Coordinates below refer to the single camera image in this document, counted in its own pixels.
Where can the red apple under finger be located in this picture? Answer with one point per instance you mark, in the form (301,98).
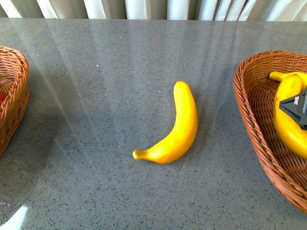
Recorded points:
(2,97)

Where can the brown wicker basket left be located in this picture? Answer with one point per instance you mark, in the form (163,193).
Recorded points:
(14,75)

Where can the brown wicker basket right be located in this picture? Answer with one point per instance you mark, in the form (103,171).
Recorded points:
(255,92)

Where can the curved yellow banana in basket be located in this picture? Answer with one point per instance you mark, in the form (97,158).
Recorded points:
(287,129)

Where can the white pleated curtain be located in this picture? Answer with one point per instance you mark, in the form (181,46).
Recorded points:
(203,10)

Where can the brown wicker basket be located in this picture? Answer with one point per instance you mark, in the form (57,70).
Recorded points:
(14,75)
(255,92)

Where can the yellow banana on table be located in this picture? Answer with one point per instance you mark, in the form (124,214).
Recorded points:
(183,133)

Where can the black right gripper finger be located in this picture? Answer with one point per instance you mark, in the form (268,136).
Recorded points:
(296,108)

